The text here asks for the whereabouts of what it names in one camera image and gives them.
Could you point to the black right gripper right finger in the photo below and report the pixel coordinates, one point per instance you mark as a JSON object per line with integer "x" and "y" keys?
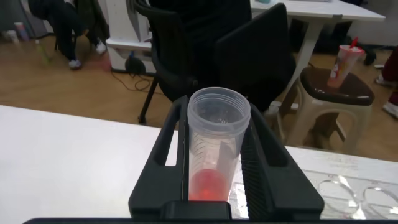
{"x": 280, "y": 193}

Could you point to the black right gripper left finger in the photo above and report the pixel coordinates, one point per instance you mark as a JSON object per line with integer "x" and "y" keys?
{"x": 155, "y": 186}

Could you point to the red pigment test tube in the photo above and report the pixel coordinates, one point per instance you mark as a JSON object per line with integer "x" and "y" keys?
{"x": 214, "y": 155}

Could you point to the clear plastic tube rack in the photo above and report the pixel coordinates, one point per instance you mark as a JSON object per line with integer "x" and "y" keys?
{"x": 342, "y": 186}

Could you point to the brown topped plastic stool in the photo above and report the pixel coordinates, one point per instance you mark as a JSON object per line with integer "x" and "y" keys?
{"x": 339, "y": 90}

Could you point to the black office chair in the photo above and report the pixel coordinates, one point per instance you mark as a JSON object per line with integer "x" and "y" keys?
{"x": 248, "y": 56}

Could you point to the pink drink cup with straw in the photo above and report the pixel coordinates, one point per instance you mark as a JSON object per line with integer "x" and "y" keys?
{"x": 343, "y": 65}

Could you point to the person in red trousers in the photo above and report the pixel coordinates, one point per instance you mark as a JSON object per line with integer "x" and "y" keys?
{"x": 392, "y": 68}

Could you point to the green bottle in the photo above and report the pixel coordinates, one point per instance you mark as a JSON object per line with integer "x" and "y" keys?
{"x": 42, "y": 51}

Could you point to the person in white t-shirt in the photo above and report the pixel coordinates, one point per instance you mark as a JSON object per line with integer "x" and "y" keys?
{"x": 62, "y": 18}

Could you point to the small white cup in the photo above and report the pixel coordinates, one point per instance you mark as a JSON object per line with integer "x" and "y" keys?
{"x": 12, "y": 36}

